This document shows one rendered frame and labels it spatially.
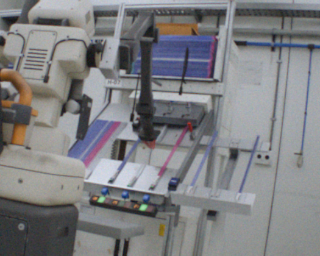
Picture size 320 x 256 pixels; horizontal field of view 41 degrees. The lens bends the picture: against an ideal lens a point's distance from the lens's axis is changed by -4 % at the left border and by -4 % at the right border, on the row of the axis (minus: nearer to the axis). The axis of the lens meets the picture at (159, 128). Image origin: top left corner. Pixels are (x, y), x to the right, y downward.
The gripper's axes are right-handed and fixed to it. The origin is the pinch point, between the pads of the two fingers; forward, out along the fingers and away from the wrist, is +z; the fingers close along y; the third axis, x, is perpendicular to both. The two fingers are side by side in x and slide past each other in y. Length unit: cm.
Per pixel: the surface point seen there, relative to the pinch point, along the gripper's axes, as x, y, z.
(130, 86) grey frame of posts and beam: -45, 33, -8
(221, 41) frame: -63, -23, -31
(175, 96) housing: -39.4, 0.7, -6.5
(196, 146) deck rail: -7.6, -21.4, 2.4
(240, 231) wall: -88, -16, 159
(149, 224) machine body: 21.4, -0.4, 35.2
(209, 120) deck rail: -30.3, -21.4, 1.6
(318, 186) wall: -122, -78, 126
